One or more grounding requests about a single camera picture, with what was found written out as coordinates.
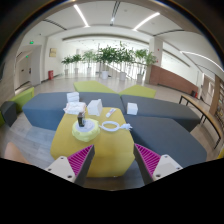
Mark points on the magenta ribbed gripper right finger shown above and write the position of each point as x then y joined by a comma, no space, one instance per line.
152,165

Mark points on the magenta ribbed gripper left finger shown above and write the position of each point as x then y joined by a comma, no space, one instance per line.
73,168

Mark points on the black charger plug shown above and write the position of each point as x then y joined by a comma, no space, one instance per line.
81,119

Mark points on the grey ottoman front right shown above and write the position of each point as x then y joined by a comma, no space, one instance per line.
166,136

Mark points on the grey ottoman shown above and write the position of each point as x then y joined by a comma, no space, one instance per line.
47,109
149,107
166,136

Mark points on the yellow ottoman table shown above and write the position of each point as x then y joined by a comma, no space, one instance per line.
113,150

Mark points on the round yellow-white power socket hub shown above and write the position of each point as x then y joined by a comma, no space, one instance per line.
88,132

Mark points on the grey ottoman back right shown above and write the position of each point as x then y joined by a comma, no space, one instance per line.
149,107

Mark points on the white tissue pack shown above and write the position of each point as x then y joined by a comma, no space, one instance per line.
75,108

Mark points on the small white cube box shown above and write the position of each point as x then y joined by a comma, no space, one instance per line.
132,108

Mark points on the white box centre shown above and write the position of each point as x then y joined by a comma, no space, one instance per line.
95,107

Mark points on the grey ottoman left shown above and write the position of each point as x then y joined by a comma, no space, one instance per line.
47,109

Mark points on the small white pink tube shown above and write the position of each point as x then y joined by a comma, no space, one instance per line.
112,110

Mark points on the white stacked box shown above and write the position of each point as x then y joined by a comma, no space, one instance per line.
73,97

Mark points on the green ottoman back right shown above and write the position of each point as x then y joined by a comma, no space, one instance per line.
137,90

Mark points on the green ottoman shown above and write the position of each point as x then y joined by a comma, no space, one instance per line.
91,86
137,90

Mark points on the wooden bench right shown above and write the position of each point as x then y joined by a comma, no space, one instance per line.
204,116

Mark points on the green ottoman back left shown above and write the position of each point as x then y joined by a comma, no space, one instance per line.
91,86

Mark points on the dark grey stool left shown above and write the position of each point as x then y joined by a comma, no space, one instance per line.
8,110

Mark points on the green bench far left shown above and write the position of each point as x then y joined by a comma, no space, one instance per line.
22,98

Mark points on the brick reception counter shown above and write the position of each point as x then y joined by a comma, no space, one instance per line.
160,76

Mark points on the red bin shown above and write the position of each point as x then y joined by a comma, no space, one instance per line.
50,75

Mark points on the potted plant right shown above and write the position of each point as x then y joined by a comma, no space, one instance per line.
143,59

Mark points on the potted plant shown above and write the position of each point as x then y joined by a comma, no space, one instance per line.
143,59
66,62
105,57

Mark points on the potted plant left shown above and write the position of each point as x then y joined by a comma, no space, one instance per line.
66,62

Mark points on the potted plant centre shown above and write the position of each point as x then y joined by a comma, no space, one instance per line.
105,57

